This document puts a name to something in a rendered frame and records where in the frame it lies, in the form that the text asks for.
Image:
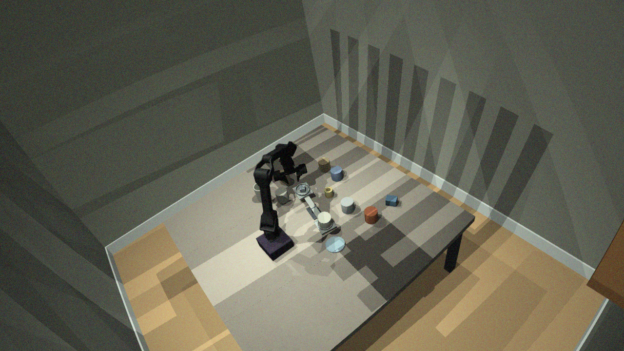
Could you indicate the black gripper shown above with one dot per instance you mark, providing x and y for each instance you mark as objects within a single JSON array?
[{"x": 300, "y": 170}]

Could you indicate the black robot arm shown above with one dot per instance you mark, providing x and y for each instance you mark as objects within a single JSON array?
[{"x": 269, "y": 222}]

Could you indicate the reddish-brown cylinder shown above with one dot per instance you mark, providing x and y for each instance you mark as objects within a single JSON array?
[{"x": 371, "y": 214}]

